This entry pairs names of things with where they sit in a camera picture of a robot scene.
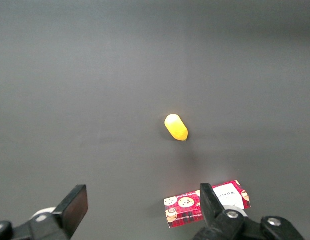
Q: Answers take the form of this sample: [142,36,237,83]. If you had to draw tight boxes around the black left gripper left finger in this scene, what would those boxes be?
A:
[0,184,89,240]

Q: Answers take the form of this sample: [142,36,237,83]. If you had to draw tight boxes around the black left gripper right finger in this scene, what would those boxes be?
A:
[193,183,305,240]

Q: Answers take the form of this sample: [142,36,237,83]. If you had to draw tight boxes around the red plaid cookie box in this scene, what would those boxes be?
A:
[163,179,251,229]

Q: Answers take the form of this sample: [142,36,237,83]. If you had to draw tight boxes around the yellow plastic capsule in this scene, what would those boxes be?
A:
[164,113,189,143]

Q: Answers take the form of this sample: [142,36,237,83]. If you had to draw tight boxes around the dark grey table mat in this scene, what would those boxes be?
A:
[0,0,310,240]

